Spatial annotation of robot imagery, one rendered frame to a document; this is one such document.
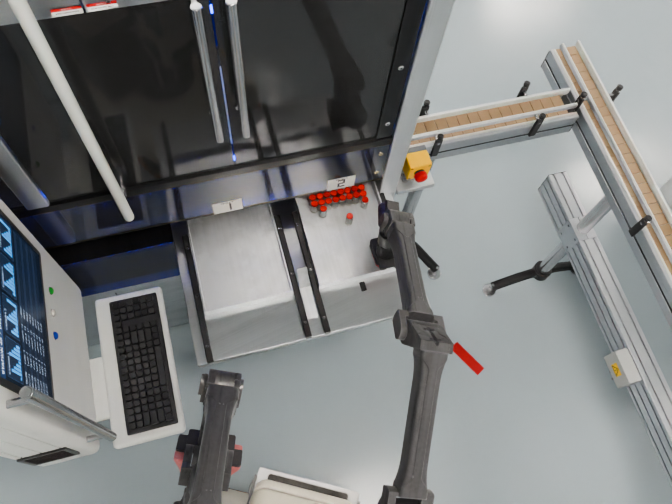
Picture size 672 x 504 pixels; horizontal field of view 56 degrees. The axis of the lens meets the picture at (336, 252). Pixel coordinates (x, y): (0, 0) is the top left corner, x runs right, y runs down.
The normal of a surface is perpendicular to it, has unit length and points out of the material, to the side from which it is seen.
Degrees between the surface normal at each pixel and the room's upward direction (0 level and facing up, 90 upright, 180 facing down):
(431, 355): 24
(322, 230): 0
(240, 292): 0
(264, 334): 0
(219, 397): 41
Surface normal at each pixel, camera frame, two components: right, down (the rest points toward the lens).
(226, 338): 0.07, -0.40
